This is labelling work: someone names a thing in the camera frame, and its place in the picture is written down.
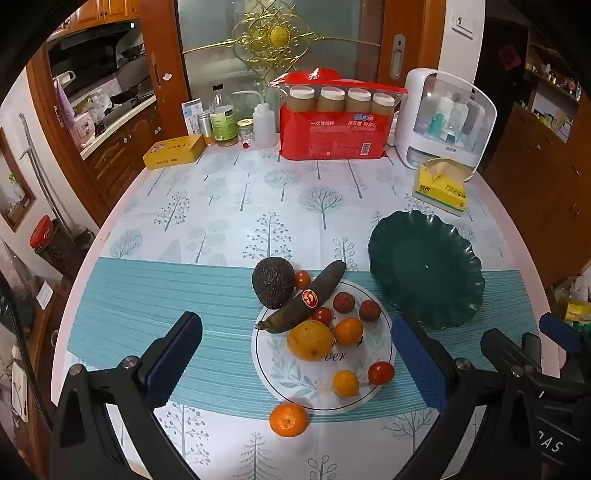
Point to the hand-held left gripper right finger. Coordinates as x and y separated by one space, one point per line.
418 364

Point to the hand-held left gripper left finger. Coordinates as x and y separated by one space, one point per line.
173 364

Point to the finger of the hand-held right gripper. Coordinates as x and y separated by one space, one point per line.
561 330
505 348

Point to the red tomato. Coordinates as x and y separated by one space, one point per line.
381 373

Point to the medium orange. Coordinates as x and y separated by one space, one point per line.
348 331

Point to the small dark red fruit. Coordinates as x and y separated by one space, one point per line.
370 309
344 302

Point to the dark green wavy plate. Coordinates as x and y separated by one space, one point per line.
425 267

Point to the large yellow orange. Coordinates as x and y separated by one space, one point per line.
310 340

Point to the white leaf-print plate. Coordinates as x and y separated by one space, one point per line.
300 381

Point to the tangerine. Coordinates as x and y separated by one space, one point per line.
289 419

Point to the dark overripe banana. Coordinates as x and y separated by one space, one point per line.
304 300

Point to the yellow green boxes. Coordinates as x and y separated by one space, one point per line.
577 307

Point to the small yellow orange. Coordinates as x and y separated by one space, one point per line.
346 383

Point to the tree-print tablecloth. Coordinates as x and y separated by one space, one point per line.
194 286

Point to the cherry tomato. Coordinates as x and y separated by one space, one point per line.
303 279
322 316

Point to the dark avocado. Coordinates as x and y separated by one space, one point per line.
273 282

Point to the wooden cabinet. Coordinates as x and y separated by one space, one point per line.
531 184

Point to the yellow tissue box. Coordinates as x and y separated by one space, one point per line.
441 191

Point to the red lid jar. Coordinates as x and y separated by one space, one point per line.
44 233

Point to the yellow tin box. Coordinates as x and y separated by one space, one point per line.
173 152

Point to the metal tin can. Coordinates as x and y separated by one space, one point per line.
206 129

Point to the small glass jar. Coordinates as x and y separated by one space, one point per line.
245 134

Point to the white cosmetics organizer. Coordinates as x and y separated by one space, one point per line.
415 120

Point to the red pack of paper cups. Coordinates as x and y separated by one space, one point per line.
332 134

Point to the green label glass bottle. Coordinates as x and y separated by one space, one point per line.
223 122

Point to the white carton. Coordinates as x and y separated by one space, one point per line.
190 115

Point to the white squeeze wash bottle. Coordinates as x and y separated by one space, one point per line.
264 127

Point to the black frying pan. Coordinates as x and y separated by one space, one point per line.
125 94

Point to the golden door ornament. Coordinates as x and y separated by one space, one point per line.
278 34

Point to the wooden picture frame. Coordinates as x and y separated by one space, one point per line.
28 198

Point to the white light switch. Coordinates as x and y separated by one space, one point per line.
463 24

